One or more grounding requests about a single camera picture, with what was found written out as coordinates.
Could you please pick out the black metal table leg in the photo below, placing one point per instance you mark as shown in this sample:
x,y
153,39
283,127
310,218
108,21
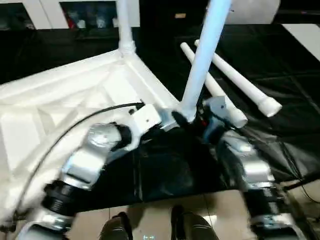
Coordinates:
x,y
302,184

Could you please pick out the white flat board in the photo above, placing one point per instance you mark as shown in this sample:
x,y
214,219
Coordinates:
x,y
305,37

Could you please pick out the white plastic table top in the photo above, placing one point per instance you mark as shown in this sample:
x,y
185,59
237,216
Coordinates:
x,y
45,110

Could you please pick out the black robot foot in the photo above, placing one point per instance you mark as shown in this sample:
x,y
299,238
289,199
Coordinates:
x,y
192,226
117,227

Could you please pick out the black right robot foot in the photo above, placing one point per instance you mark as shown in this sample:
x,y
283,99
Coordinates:
x,y
192,226

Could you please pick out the white cabinet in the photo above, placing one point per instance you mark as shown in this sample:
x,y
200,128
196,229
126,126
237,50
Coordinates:
x,y
75,10

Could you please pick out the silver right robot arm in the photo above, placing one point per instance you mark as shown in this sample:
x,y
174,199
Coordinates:
x,y
250,170

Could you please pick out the black box with yellow label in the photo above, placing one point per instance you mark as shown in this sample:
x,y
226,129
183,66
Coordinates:
x,y
170,15

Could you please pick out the black left robot foot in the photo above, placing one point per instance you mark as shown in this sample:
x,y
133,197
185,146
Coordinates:
x,y
117,227

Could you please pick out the white plastic table leg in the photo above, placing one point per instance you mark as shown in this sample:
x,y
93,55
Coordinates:
x,y
202,55
227,107
125,25
240,82

